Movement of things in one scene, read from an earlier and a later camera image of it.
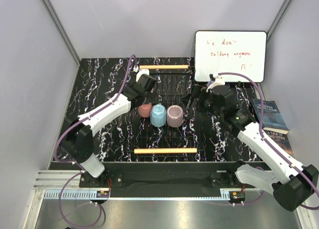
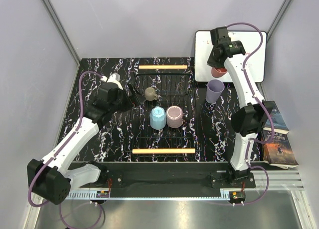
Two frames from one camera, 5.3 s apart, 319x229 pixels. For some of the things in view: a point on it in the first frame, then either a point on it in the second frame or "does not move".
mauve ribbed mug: (175, 115) does not move
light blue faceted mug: (158, 115) does not move
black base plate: (169, 176) does not move
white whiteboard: (242, 52) does not move
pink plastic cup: (144, 110) -> (219, 72)
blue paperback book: (272, 119) does not move
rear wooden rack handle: (163, 67) does not move
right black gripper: (203, 96) -> (211, 63)
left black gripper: (149, 94) -> (137, 98)
